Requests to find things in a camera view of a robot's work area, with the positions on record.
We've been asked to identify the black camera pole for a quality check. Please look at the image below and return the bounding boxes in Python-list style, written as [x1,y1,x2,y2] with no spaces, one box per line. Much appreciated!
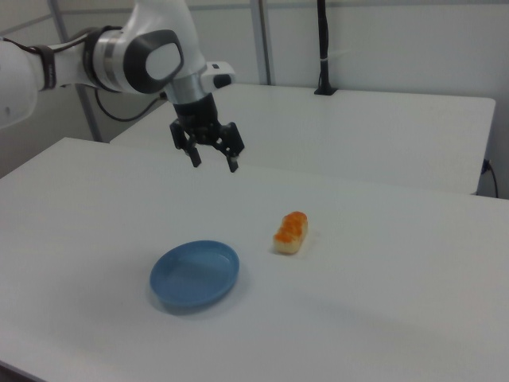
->
[313,0,337,96]

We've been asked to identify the blue oval plate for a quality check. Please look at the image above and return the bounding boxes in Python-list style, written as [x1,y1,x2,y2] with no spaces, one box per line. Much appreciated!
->
[149,240,242,313]

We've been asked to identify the white rear table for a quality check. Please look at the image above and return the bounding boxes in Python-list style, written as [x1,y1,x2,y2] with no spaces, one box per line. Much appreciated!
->
[109,82,496,196]

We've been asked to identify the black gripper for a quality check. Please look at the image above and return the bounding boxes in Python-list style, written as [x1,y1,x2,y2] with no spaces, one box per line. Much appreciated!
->
[169,92,245,173]

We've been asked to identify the black wall cable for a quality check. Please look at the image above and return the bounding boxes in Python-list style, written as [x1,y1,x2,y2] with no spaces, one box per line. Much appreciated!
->
[480,158,500,199]

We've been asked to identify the orange-topped bread piece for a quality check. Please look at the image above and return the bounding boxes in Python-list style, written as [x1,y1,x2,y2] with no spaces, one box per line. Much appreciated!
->
[272,212,309,255]

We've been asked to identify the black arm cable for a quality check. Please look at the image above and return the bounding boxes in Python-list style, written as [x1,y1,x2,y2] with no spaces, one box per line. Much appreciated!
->
[94,89,168,122]

